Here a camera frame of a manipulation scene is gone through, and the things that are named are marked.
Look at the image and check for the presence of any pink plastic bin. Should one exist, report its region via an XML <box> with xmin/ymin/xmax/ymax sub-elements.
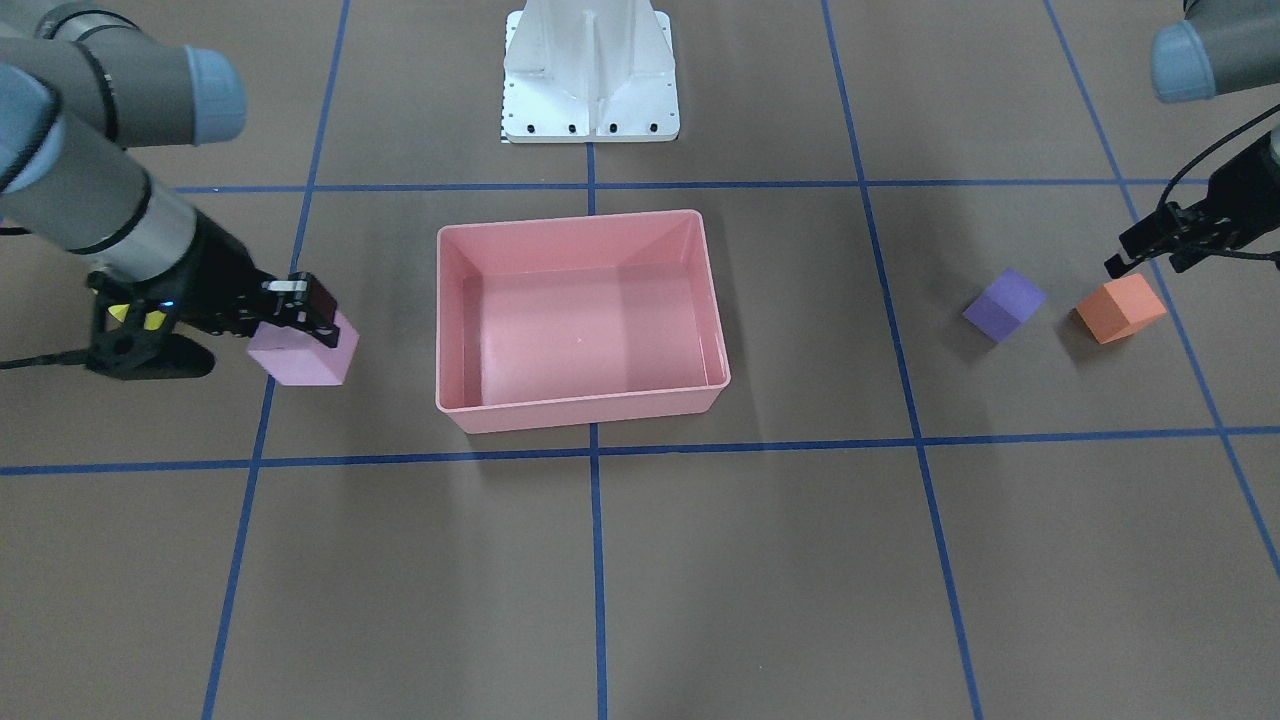
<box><xmin>435</xmin><ymin>209</ymin><xmax>731</xmax><ymax>434</ymax></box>

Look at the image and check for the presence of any purple foam block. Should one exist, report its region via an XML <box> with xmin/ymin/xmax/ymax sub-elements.
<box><xmin>963</xmin><ymin>268</ymin><xmax>1047</xmax><ymax>343</ymax></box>

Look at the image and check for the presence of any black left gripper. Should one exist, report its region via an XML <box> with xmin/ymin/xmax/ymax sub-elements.
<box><xmin>1103</xmin><ymin>129</ymin><xmax>1279</xmax><ymax>279</ymax></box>

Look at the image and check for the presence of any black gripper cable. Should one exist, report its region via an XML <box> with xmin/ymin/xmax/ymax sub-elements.
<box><xmin>0</xmin><ymin>345</ymin><xmax>101</xmax><ymax>373</ymax></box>

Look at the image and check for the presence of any yellow foam block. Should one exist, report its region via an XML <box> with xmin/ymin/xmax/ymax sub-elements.
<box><xmin>108</xmin><ymin>304</ymin><xmax>168</xmax><ymax>332</ymax></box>

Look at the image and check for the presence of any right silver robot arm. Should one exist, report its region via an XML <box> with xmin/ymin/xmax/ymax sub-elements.
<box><xmin>3</xmin><ymin>1</ymin><xmax>340</xmax><ymax>356</ymax></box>

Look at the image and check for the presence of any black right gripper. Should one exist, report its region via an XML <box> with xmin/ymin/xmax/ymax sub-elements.
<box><xmin>160</xmin><ymin>215</ymin><xmax>340</xmax><ymax>348</ymax></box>

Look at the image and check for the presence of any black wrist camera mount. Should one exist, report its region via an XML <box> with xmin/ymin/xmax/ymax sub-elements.
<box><xmin>84</xmin><ymin>270</ymin><xmax>216</xmax><ymax>380</ymax></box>

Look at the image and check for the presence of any pink foam block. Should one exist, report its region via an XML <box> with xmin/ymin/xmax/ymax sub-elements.
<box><xmin>247</xmin><ymin>313</ymin><xmax>360</xmax><ymax>387</ymax></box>

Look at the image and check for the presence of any orange foam block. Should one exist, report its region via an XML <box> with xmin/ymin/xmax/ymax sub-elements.
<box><xmin>1075</xmin><ymin>274</ymin><xmax>1169</xmax><ymax>345</ymax></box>

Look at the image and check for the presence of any white camera mast pedestal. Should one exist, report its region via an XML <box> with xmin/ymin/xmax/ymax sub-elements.
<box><xmin>500</xmin><ymin>1</ymin><xmax>681</xmax><ymax>143</ymax></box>

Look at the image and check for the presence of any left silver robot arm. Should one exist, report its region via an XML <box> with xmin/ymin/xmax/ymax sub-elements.
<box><xmin>1103</xmin><ymin>1</ymin><xmax>1279</xmax><ymax>281</ymax></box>

